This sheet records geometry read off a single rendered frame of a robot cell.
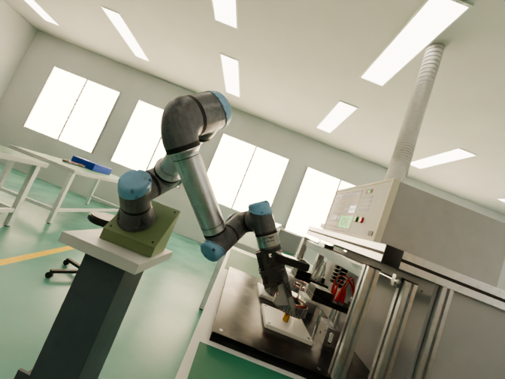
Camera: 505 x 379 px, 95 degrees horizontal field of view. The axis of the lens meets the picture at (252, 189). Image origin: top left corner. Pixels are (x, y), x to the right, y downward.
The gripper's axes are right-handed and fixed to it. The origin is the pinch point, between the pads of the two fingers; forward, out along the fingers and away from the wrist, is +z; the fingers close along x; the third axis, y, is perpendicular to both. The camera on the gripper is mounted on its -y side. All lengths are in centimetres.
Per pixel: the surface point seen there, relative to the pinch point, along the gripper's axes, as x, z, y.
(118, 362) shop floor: -64, 33, 98
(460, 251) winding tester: 11, -6, -51
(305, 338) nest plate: 6.9, 6.9, -0.9
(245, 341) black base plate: 18.8, -3.2, 14.9
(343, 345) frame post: 20.3, 3.1, -7.7
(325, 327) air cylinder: 2.5, 8.2, -8.5
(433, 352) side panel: 22.1, 9.3, -27.6
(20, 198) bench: -176, -102, 231
